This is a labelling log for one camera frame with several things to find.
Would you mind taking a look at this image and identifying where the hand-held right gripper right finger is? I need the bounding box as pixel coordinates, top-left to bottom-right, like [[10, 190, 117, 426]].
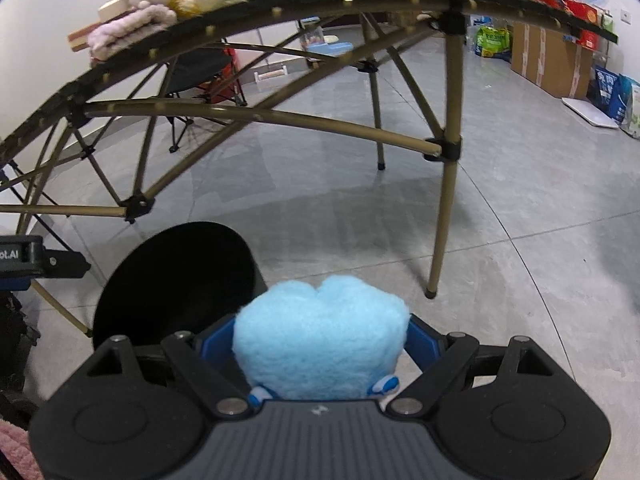
[[382, 314, 556, 420]]

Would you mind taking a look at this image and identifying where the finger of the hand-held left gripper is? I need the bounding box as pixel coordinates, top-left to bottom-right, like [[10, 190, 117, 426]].
[[42, 249, 92, 279]]

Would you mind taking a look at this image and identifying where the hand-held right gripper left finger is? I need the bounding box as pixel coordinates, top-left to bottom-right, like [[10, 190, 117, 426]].
[[86, 314, 263, 420]]

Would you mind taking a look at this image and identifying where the black round bin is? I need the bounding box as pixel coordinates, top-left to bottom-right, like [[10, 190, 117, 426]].
[[92, 221, 268, 386]]

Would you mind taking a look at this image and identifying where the light blue plush toy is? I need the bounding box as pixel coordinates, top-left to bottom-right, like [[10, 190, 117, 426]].
[[232, 275, 411, 408]]

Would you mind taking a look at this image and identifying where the pink fuzzy cloth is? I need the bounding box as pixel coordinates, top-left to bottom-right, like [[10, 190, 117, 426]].
[[87, 2, 178, 63]]

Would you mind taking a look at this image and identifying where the dark bag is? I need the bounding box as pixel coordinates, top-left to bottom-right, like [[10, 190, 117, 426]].
[[0, 290, 42, 428]]

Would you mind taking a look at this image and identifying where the person's pink fuzzy clothing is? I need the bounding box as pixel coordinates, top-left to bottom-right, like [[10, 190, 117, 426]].
[[0, 417, 42, 480]]

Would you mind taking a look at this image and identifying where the layered sponge block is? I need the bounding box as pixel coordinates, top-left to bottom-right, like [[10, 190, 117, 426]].
[[67, 1, 132, 54]]

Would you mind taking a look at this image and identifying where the tan folding camping table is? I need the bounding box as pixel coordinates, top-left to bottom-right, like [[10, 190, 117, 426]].
[[0, 0, 621, 336]]

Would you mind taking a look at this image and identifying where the black folding chair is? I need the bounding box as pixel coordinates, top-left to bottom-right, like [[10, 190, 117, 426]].
[[160, 42, 248, 153]]

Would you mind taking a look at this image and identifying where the white mop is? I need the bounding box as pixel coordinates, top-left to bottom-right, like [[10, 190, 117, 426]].
[[254, 27, 288, 84]]

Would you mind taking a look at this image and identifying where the white flat board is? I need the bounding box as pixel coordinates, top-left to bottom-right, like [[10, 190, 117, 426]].
[[561, 96, 621, 131]]

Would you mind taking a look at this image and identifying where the green printed bag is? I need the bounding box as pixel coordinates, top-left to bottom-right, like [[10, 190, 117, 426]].
[[474, 26, 512, 60]]

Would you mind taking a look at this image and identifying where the taped cardboard box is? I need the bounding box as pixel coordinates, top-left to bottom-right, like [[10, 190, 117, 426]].
[[510, 21, 596, 101]]

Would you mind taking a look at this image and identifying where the blue printed bag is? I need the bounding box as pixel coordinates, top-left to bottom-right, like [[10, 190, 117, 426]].
[[587, 66, 631, 126]]

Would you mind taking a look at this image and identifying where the blue pet feeder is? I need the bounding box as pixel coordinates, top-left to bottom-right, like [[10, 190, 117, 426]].
[[302, 17, 353, 58]]

